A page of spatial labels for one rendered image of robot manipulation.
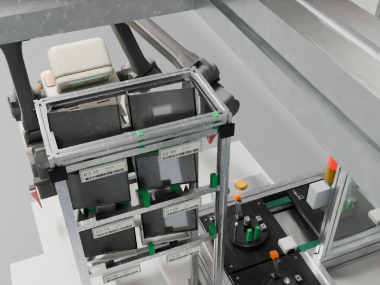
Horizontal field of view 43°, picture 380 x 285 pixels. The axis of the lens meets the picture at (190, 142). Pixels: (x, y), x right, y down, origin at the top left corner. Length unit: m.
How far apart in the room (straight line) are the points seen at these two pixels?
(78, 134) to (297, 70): 0.68
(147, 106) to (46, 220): 1.02
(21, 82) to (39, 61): 3.08
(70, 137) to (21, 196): 2.35
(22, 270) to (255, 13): 1.54
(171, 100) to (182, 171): 0.18
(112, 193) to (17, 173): 2.43
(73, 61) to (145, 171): 0.81
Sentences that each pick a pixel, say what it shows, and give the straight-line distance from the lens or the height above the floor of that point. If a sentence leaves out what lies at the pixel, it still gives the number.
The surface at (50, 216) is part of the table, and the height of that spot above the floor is 0.86.
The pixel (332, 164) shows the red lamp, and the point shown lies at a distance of 1.34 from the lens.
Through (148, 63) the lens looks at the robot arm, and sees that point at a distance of 1.76.
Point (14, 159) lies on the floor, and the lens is 3.53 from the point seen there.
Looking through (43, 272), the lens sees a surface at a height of 0.86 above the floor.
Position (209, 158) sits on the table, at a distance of 2.02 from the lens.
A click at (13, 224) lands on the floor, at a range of 3.09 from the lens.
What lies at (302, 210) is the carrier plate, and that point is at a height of 0.97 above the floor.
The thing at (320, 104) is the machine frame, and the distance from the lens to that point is 0.24.
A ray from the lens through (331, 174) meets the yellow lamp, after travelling 1.36.
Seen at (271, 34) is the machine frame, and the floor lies 2.08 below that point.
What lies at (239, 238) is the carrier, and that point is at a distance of 1.56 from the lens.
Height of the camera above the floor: 2.20
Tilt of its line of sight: 40 degrees down
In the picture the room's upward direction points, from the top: 1 degrees counter-clockwise
